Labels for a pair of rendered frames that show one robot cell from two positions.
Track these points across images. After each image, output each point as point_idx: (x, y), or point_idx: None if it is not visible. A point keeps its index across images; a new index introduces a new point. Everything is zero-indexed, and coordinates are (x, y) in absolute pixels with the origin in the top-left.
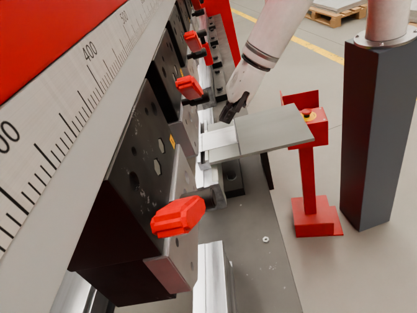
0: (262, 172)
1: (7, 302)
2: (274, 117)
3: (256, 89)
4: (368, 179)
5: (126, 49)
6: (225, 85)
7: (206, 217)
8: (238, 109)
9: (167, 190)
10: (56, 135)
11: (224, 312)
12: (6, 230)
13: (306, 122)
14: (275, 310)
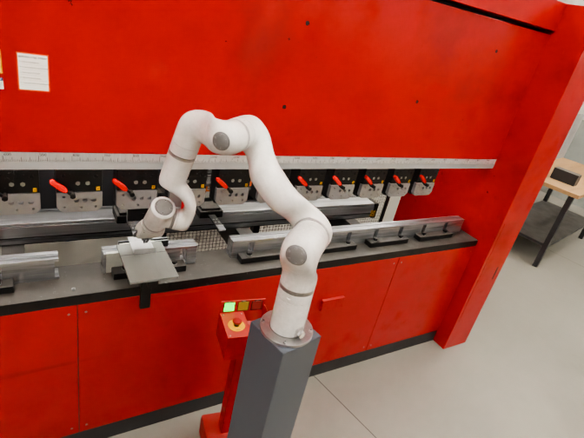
0: (135, 286)
1: None
2: (160, 268)
3: (139, 233)
4: (229, 437)
5: (31, 160)
6: (258, 256)
7: (96, 266)
8: (134, 235)
9: (9, 191)
10: None
11: (16, 262)
12: None
13: (226, 324)
14: (28, 294)
